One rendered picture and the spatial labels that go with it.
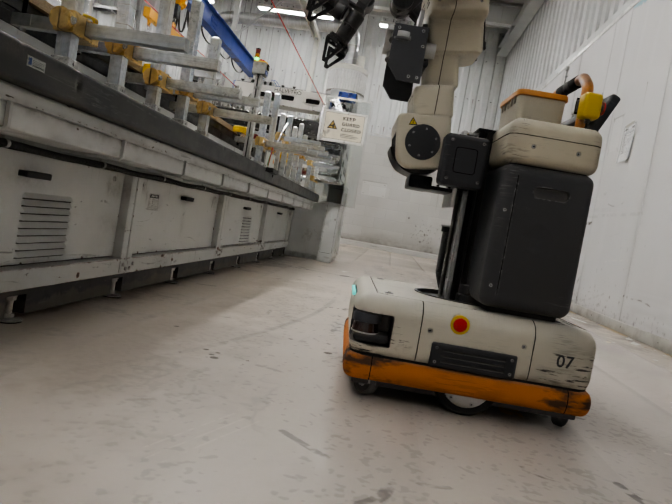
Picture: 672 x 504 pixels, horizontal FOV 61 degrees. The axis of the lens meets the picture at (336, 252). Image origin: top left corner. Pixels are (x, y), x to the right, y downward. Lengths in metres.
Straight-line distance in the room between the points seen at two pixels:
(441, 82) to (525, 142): 0.35
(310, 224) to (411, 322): 4.80
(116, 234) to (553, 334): 1.65
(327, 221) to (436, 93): 4.46
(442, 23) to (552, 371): 1.04
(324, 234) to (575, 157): 4.67
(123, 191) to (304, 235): 4.05
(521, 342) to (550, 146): 0.52
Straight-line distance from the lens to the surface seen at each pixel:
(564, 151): 1.65
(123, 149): 1.85
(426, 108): 1.75
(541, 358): 1.62
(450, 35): 1.84
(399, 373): 1.55
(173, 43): 1.48
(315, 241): 6.27
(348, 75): 10.47
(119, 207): 2.41
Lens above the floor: 0.45
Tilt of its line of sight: 3 degrees down
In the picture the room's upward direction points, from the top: 10 degrees clockwise
